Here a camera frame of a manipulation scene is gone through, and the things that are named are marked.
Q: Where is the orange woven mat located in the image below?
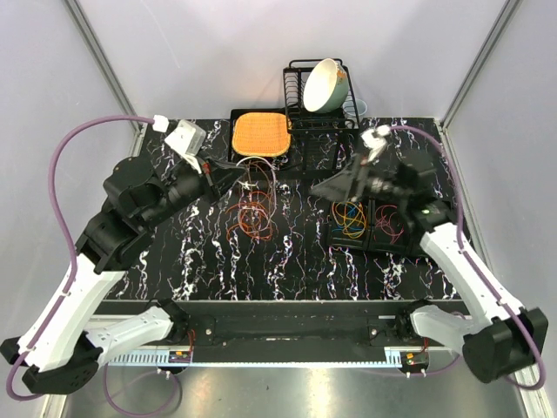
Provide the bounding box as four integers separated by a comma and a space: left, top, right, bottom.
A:
232, 111, 292, 158

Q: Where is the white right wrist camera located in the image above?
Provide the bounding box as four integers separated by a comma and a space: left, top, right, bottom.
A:
360, 125, 391, 164

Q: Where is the black bin middle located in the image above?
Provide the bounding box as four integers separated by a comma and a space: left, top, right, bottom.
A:
366, 199, 413, 255

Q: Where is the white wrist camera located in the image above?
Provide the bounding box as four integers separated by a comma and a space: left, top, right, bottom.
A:
360, 125, 391, 164
164, 119, 206, 174

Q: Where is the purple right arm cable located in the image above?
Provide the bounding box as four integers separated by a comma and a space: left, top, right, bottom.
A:
389, 125, 547, 390

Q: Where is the black bin left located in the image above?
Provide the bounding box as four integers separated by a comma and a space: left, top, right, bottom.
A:
326, 199, 371, 251

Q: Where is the light blue cup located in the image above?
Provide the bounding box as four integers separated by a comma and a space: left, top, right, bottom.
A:
342, 98, 367, 123

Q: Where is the black wire tray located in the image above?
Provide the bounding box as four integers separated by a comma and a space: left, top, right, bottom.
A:
227, 106, 357, 179

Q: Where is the red cable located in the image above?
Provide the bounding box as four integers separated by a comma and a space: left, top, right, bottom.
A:
374, 204, 411, 245

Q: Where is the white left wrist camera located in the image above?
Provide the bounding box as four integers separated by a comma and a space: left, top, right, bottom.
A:
164, 119, 206, 174

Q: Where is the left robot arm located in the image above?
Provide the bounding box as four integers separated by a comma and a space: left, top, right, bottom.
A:
1, 157, 245, 400

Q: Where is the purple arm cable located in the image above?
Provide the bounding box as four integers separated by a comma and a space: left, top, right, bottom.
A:
389, 125, 547, 390
7, 115, 182, 415

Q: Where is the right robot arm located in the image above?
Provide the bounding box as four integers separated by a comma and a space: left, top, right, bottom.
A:
311, 152, 548, 383

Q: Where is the black dish rack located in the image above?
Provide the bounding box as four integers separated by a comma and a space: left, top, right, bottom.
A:
283, 58, 360, 134

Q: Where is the cream ceramic bowl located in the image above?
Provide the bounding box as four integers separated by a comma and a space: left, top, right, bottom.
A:
303, 58, 349, 113

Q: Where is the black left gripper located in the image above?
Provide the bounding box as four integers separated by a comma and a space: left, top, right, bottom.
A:
143, 148, 248, 229

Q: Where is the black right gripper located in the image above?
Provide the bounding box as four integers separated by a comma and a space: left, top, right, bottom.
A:
311, 155, 408, 206

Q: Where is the blue cable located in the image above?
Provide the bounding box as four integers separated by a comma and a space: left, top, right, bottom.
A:
334, 202, 369, 234

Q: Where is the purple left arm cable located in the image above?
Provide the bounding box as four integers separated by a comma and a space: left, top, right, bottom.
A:
7, 115, 182, 415

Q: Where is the black bin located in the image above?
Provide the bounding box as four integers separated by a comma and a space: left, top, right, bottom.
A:
366, 199, 413, 255
326, 199, 371, 251

